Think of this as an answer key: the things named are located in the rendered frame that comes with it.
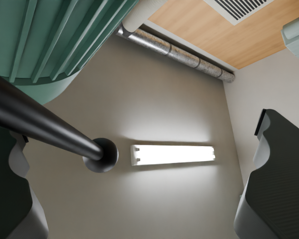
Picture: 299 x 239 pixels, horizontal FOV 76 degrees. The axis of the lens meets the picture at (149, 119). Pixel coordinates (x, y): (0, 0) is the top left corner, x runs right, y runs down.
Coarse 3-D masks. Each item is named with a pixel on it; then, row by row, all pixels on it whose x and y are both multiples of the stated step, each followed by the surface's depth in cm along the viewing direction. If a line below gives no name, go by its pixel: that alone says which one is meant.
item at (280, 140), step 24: (264, 120) 10; (288, 120) 9; (264, 144) 8; (288, 144) 8; (264, 168) 6; (288, 168) 6; (264, 192) 6; (288, 192) 6; (240, 216) 6; (264, 216) 5; (288, 216) 5
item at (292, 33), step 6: (288, 24) 169; (294, 24) 165; (282, 30) 183; (288, 30) 168; (294, 30) 166; (282, 36) 183; (288, 36) 170; (294, 36) 170; (288, 42) 179; (294, 42) 176; (288, 48) 186; (294, 48) 187; (294, 54) 199
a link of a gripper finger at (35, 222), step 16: (0, 128) 9; (0, 144) 8; (16, 144) 8; (0, 160) 7; (16, 160) 8; (0, 176) 6; (16, 176) 6; (0, 192) 6; (16, 192) 6; (32, 192) 6; (0, 208) 5; (16, 208) 5; (32, 208) 5; (0, 224) 5; (16, 224) 5; (32, 224) 5
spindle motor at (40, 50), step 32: (0, 0) 9; (32, 0) 9; (64, 0) 10; (96, 0) 10; (128, 0) 13; (0, 32) 11; (32, 32) 11; (64, 32) 12; (96, 32) 14; (0, 64) 14; (32, 64) 15; (64, 64) 16; (32, 96) 20
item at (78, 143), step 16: (0, 80) 5; (0, 96) 5; (16, 96) 6; (0, 112) 6; (16, 112) 6; (32, 112) 7; (48, 112) 8; (16, 128) 7; (32, 128) 7; (48, 128) 8; (64, 128) 9; (64, 144) 10; (80, 144) 12; (96, 144) 16; (112, 144) 19; (96, 160) 18; (112, 160) 18
